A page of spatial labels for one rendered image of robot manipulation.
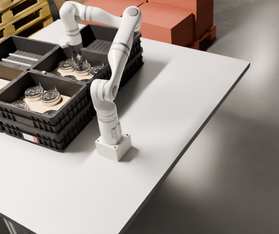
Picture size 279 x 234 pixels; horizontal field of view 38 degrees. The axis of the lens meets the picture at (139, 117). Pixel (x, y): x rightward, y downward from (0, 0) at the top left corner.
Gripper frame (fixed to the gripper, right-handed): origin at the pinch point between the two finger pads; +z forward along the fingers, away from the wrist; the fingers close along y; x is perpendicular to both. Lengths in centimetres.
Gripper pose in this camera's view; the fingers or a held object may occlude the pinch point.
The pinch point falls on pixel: (79, 65)
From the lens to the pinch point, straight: 220.6
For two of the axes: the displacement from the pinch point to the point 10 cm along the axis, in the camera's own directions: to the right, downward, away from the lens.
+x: -9.5, 2.5, -1.7
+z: 0.9, 7.8, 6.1
